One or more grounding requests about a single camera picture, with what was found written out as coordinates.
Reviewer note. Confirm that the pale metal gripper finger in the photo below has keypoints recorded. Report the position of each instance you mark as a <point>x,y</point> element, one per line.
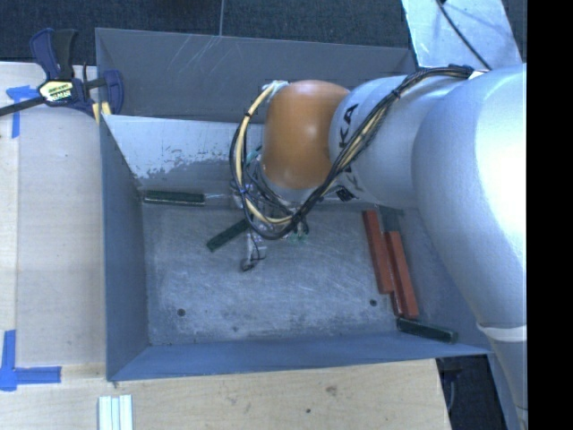
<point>247,258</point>
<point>261,250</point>

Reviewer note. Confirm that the dark green flat block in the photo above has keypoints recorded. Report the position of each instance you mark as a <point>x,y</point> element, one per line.
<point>390,220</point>
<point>427,329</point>
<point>226,236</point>
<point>174,197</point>

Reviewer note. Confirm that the grey metal bin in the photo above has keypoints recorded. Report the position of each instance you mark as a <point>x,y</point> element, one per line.
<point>268,285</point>

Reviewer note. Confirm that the red-brown flat block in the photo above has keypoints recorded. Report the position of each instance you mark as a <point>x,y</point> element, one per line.
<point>403,276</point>
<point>378,253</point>

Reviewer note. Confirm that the pale wood flat board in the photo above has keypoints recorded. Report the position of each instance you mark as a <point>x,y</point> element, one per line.
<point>58,240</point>

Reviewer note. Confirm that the black cylinder on white bracket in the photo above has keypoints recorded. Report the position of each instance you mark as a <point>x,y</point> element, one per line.
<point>345,194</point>

